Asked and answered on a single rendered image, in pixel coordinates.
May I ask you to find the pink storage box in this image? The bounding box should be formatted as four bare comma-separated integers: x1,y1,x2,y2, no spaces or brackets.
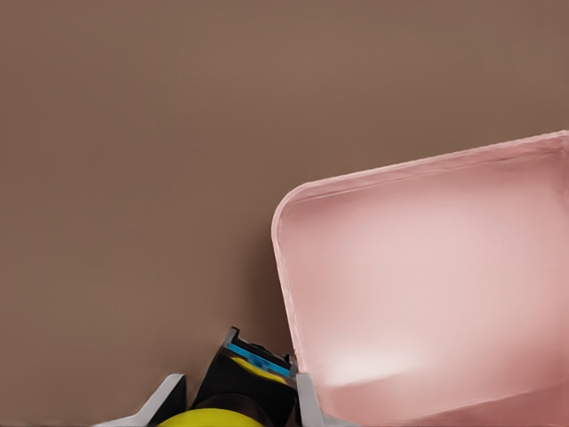
270,129,569,427

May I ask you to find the yellow button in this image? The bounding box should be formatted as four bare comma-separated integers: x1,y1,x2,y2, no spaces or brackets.
156,326,300,427

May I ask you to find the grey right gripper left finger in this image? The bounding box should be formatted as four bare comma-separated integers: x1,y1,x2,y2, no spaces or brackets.
92,373,188,427

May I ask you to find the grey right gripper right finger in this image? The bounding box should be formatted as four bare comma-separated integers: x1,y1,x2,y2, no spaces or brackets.
294,372,357,427

